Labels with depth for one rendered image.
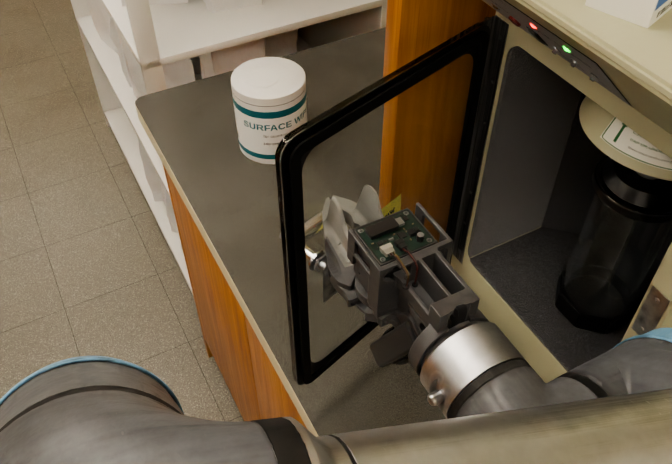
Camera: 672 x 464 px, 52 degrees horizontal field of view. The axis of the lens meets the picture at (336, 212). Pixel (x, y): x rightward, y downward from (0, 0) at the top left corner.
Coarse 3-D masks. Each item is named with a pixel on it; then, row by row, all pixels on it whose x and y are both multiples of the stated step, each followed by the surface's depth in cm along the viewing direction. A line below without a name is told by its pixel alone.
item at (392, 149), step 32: (416, 64) 68; (448, 64) 72; (352, 96) 64; (416, 96) 71; (448, 96) 76; (352, 128) 66; (384, 128) 70; (416, 128) 74; (448, 128) 80; (320, 160) 65; (352, 160) 69; (384, 160) 73; (416, 160) 78; (448, 160) 84; (320, 192) 67; (352, 192) 72; (384, 192) 77; (416, 192) 82; (448, 192) 89; (320, 224) 71; (320, 256) 74; (288, 288) 73; (320, 288) 78; (288, 320) 78; (320, 320) 82; (352, 320) 88; (320, 352) 86
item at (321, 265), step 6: (324, 258) 74; (318, 264) 74; (324, 264) 74; (318, 270) 75; (324, 270) 73; (324, 276) 74; (324, 282) 74; (330, 282) 75; (324, 288) 75; (330, 288) 76; (324, 294) 76; (330, 294) 77; (324, 300) 76
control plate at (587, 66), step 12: (492, 0) 65; (504, 0) 60; (504, 12) 66; (516, 12) 60; (528, 24) 61; (540, 24) 56; (540, 36) 62; (552, 36) 57; (552, 48) 63; (576, 60) 59; (588, 60) 54; (588, 72) 60; (600, 72) 54; (600, 84) 61; (612, 84) 55
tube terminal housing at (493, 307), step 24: (504, 48) 76; (528, 48) 73; (576, 72) 68; (600, 96) 66; (624, 120) 64; (648, 120) 62; (456, 264) 103; (480, 288) 99; (648, 288) 69; (504, 312) 96; (528, 336) 92; (624, 336) 74; (528, 360) 94; (552, 360) 89
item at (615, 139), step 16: (592, 112) 72; (608, 112) 69; (592, 128) 71; (608, 128) 69; (624, 128) 68; (608, 144) 69; (624, 144) 68; (640, 144) 67; (624, 160) 68; (640, 160) 67; (656, 160) 66; (656, 176) 67
